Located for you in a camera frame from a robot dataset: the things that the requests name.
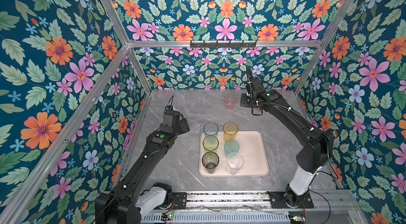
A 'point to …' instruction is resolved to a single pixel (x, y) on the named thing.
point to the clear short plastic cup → (234, 161)
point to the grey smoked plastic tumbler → (210, 161)
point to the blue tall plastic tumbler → (210, 128)
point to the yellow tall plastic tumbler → (230, 130)
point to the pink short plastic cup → (230, 101)
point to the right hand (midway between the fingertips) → (244, 99)
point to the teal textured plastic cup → (231, 146)
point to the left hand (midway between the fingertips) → (184, 119)
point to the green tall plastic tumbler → (210, 143)
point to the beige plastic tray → (254, 146)
